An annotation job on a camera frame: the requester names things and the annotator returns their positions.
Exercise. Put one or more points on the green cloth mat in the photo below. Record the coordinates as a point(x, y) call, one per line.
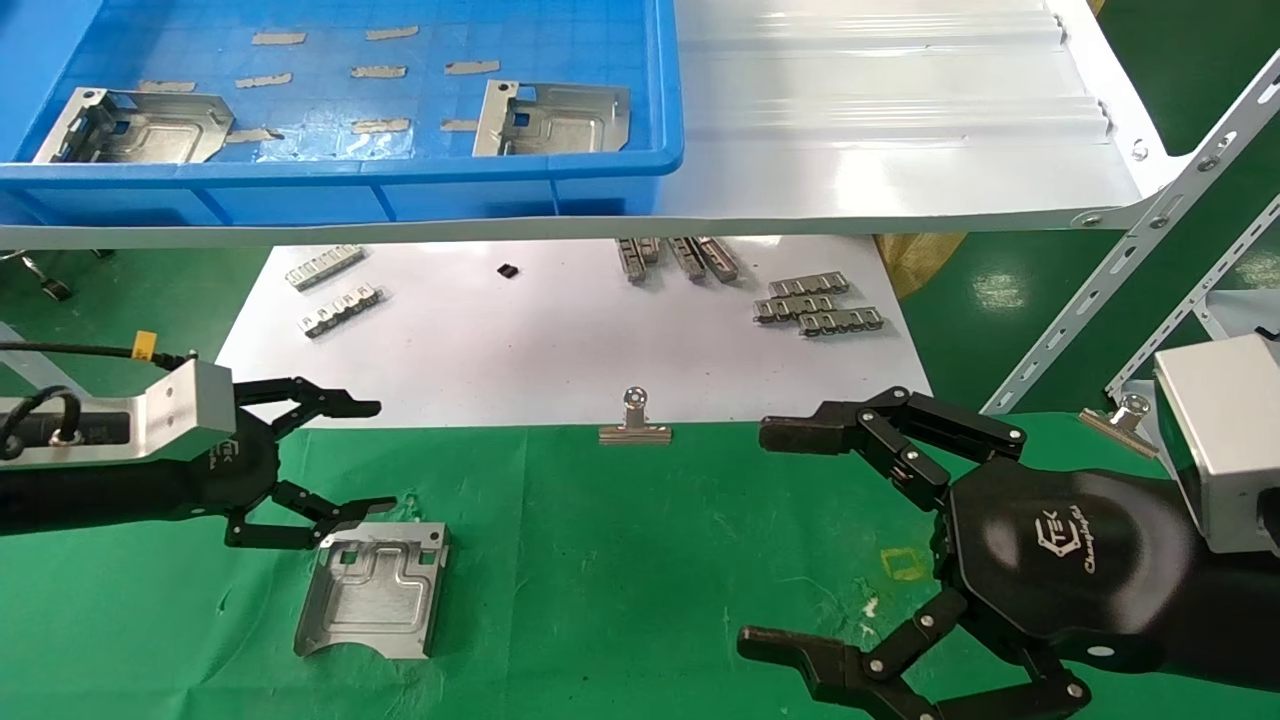
point(600, 560)

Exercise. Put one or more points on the grey metal frame bar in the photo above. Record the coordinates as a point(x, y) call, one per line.
point(40, 372)

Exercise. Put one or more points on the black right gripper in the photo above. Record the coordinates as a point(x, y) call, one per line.
point(1070, 560)

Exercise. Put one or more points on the yellowish woven bag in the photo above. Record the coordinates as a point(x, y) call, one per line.
point(915, 262)

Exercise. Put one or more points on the silver binder clip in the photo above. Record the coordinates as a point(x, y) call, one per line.
point(635, 432)
point(1120, 428)

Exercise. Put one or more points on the white slotted angle bar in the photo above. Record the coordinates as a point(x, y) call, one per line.
point(1200, 300)
point(1150, 225)

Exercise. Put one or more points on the metal caster foot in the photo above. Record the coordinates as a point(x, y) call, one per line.
point(52, 287)

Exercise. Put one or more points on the white shelf board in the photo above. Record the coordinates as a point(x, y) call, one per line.
point(880, 150)

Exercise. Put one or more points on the tape strip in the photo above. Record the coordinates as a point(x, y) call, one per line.
point(278, 38)
point(472, 67)
point(264, 80)
point(167, 86)
point(255, 135)
point(392, 33)
point(379, 71)
point(460, 125)
point(381, 126)

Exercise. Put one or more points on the small metal connector strip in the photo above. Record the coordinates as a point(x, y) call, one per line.
point(651, 249)
point(325, 267)
point(340, 311)
point(631, 260)
point(687, 259)
point(793, 309)
point(808, 284)
point(719, 259)
point(840, 322)

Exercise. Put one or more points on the blue plastic bin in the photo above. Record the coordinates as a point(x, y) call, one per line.
point(300, 195)

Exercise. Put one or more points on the white paper sheet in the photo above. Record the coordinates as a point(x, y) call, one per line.
point(550, 340)

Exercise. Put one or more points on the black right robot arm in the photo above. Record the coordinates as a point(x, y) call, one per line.
point(1245, 615)

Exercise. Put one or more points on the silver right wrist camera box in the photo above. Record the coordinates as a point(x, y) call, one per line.
point(1220, 440)

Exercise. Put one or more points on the stamped sheet metal bracket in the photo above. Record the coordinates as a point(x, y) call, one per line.
point(370, 600)
point(570, 120)
point(170, 130)

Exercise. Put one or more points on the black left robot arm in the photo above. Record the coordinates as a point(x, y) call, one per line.
point(90, 495)

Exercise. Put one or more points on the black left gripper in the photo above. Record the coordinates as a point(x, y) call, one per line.
point(240, 480)

